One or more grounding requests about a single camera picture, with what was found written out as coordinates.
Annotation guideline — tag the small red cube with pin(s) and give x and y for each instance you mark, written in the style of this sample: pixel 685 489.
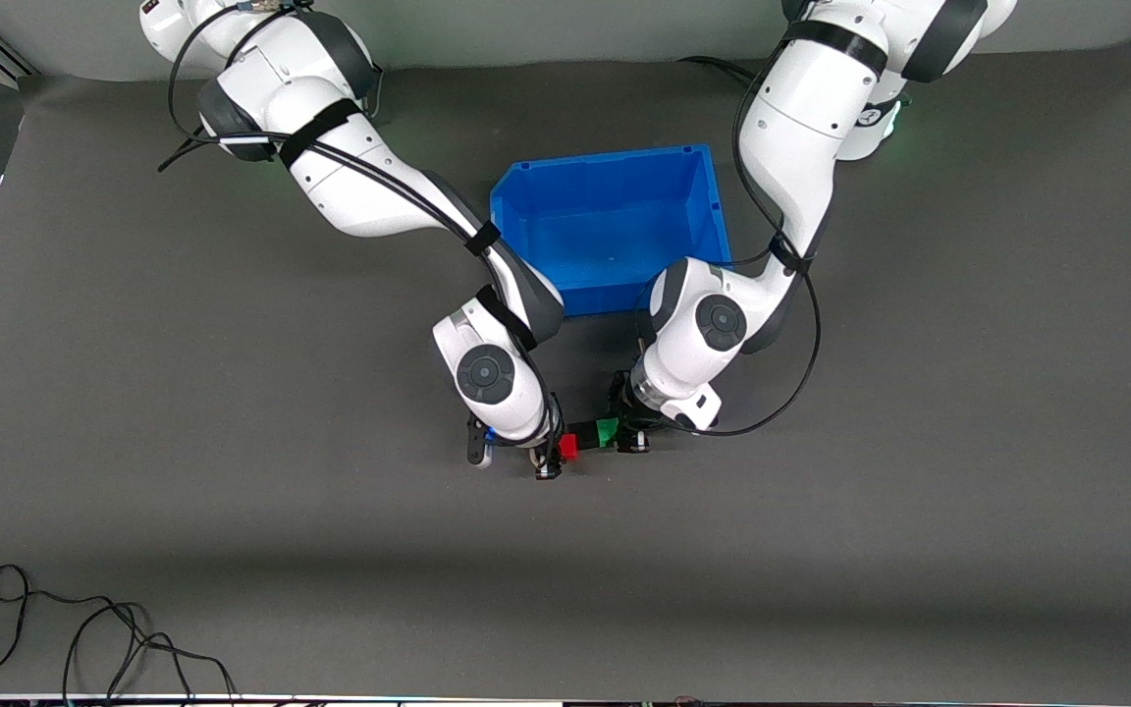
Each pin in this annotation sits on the small red cube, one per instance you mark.
pixel 568 448

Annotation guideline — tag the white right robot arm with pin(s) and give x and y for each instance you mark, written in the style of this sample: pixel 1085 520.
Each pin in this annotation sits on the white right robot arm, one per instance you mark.
pixel 359 187

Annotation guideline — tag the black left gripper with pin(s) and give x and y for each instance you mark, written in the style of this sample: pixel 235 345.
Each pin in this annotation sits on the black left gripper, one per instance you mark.
pixel 630 424

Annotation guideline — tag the small black cube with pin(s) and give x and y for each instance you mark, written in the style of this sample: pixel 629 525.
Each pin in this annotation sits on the small black cube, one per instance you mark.
pixel 585 432

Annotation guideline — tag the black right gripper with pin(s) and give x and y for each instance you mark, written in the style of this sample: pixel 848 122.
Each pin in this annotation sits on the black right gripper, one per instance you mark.
pixel 548 455

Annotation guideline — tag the small green cube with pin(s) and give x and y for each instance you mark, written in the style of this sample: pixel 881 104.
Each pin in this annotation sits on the small green cube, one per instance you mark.
pixel 608 432

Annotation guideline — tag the blue plastic storage bin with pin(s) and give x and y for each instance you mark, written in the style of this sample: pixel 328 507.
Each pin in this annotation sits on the blue plastic storage bin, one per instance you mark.
pixel 605 216

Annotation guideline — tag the dark grey table mat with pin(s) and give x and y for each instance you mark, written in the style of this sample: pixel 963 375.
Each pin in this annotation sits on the dark grey table mat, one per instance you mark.
pixel 232 550

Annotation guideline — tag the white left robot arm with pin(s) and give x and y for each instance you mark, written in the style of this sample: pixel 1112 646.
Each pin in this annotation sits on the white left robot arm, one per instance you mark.
pixel 801 128

